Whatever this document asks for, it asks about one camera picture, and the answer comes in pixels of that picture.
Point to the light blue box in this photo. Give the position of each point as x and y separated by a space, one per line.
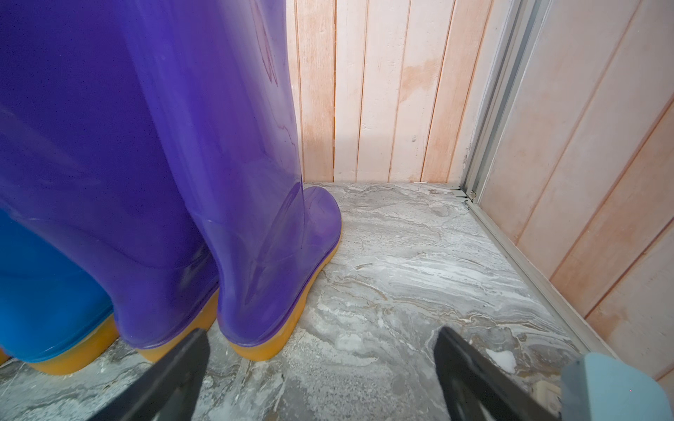
599 387

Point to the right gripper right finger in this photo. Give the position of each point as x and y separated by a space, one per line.
473 387

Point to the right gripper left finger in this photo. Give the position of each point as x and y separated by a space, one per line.
167 391

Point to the purple rain boot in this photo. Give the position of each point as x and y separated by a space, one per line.
216 78
83 167

